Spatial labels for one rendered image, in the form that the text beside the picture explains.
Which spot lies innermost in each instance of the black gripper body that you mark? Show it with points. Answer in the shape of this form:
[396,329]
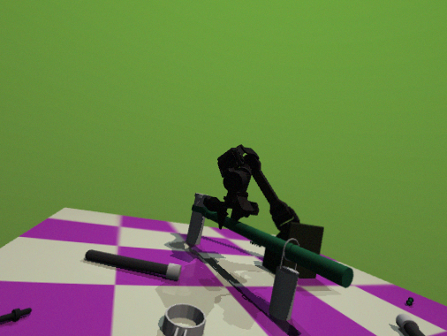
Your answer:
[213,204]

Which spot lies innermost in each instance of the grey metal ring band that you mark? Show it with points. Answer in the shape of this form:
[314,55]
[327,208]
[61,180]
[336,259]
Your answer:
[187,311]

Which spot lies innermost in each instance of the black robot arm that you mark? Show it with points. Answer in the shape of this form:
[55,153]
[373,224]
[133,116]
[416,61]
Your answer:
[236,171]

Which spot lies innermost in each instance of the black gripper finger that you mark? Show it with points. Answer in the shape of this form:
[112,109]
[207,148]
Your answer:
[234,216]
[221,217]

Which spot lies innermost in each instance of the grey metal post with cap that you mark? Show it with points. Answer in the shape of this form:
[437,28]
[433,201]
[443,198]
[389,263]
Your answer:
[197,222]

